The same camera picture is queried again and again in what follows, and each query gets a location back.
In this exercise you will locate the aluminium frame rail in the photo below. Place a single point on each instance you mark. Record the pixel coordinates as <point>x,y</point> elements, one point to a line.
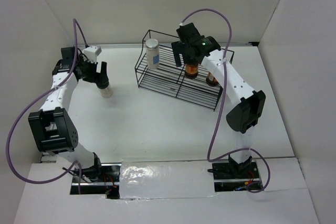
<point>190,72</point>

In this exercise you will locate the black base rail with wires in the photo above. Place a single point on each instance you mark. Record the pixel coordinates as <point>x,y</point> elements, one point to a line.
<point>166,180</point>

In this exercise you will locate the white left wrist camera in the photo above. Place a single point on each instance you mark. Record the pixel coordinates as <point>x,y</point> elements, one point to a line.
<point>91,53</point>

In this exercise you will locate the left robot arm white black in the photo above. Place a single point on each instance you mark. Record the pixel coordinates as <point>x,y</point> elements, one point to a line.
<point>51,126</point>

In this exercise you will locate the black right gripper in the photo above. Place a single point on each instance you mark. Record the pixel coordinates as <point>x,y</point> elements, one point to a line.
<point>178,48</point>

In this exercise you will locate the red lid sauce jar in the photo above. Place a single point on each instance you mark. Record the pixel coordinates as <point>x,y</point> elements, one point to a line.
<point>191,71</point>
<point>211,80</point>

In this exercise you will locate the black wire rack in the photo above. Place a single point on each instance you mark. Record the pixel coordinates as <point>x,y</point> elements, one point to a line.
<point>170,80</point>

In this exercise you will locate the clear jar white beads silver lid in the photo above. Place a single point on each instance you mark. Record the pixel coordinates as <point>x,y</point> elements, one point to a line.
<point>152,53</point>

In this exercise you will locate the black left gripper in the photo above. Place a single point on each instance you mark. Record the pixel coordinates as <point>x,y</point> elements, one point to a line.
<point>101,78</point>

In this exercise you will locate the clear jar black lid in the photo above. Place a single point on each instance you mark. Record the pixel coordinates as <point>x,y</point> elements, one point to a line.
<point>105,90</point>

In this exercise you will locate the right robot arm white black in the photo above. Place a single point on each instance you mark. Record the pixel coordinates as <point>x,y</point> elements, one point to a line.
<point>247,103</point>

